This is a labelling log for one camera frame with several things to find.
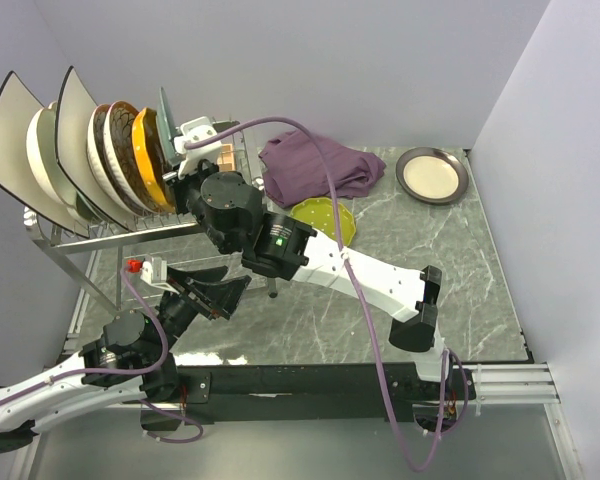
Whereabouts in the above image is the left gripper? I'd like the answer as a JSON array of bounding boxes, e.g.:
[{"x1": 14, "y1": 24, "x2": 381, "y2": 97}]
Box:
[{"x1": 148, "y1": 265, "x2": 252, "y2": 362}]

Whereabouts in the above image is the dark green round plate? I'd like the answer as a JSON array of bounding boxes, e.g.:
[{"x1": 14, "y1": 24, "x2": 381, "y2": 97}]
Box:
[{"x1": 156, "y1": 87, "x2": 181, "y2": 168}]

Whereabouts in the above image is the lime green dotted plate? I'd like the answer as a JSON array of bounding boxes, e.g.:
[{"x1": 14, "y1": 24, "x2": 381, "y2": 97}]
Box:
[{"x1": 291, "y1": 197, "x2": 356, "y2": 246}]

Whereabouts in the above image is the purple-rimmed beige plate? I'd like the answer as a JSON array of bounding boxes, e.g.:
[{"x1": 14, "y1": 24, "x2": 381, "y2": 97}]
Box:
[{"x1": 396, "y1": 147, "x2": 469, "y2": 205}]

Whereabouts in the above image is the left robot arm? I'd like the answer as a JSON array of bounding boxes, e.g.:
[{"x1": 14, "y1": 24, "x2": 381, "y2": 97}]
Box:
[{"x1": 0, "y1": 267, "x2": 251, "y2": 454}]

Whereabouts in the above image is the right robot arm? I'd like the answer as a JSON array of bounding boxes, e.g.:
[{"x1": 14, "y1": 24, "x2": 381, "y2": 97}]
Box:
[{"x1": 167, "y1": 160, "x2": 454, "y2": 399}]

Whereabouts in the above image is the steel dish rack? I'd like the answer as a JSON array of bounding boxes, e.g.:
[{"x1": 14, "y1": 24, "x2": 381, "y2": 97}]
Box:
[{"x1": 21, "y1": 119, "x2": 280, "y2": 311}]

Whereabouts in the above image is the wooden cutlery box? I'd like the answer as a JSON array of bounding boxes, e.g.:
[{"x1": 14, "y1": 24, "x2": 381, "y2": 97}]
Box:
[{"x1": 217, "y1": 144, "x2": 236, "y2": 172}]

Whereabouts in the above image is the orange dotted plate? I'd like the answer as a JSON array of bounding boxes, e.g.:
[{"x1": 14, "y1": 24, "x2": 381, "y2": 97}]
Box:
[{"x1": 131, "y1": 107, "x2": 175, "y2": 213}]

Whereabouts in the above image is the brown scale-pattern plate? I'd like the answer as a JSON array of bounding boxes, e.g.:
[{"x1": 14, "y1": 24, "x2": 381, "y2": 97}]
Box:
[{"x1": 103, "y1": 101, "x2": 160, "y2": 215}]

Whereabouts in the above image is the white ribbed brown bowl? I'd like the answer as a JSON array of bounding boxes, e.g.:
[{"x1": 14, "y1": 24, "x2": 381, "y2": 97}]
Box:
[{"x1": 86, "y1": 104, "x2": 143, "y2": 217}]

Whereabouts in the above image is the black base beam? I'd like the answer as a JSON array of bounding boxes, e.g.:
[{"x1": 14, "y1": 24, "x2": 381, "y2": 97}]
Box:
[{"x1": 139, "y1": 363, "x2": 461, "y2": 432}]

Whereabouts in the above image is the purple cloth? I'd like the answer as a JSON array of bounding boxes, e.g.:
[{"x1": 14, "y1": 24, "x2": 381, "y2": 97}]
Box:
[{"x1": 259, "y1": 130, "x2": 386, "y2": 208}]

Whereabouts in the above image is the white round plate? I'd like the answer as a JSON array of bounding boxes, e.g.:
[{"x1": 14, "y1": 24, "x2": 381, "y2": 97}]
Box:
[{"x1": 26, "y1": 101, "x2": 90, "y2": 226}]

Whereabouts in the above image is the large square plate, far left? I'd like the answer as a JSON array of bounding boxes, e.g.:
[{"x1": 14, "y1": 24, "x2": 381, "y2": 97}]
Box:
[{"x1": 0, "y1": 71, "x2": 88, "y2": 238}]

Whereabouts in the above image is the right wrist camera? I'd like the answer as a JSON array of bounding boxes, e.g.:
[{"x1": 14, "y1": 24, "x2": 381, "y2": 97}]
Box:
[{"x1": 173, "y1": 116, "x2": 219, "y2": 179}]

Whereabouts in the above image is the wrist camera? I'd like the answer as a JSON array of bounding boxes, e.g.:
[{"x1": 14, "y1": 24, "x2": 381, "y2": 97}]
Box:
[
  {"x1": 140, "y1": 256, "x2": 169, "y2": 290},
  {"x1": 173, "y1": 116, "x2": 219, "y2": 179}
]

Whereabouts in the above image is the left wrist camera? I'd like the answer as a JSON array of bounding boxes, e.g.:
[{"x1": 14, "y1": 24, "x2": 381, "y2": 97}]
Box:
[{"x1": 140, "y1": 256, "x2": 169, "y2": 290}]

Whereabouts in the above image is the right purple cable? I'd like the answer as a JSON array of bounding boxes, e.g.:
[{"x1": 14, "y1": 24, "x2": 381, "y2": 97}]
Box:
[{"x1": 184, "y1": 116, "x2": 466, "y2": 472}]

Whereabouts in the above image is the purple cable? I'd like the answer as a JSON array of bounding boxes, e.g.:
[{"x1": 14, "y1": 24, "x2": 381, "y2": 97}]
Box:
[
  {"x1": 184, "y1": 116, "x2": 466, "y2": 472},
  {"x1": 0, "y1": 259, "x2": 204, "y2": 445}
]

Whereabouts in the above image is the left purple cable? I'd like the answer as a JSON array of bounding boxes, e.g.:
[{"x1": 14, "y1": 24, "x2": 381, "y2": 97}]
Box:
[{"x1": 0, "y1": 259, "x2": 204, "y2": 445}]

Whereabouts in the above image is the aluminium rail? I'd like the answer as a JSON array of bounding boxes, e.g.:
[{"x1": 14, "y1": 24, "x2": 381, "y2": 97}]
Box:
[{"x1": 467, "y1": 363, "x2": 560, "y2": 405}]

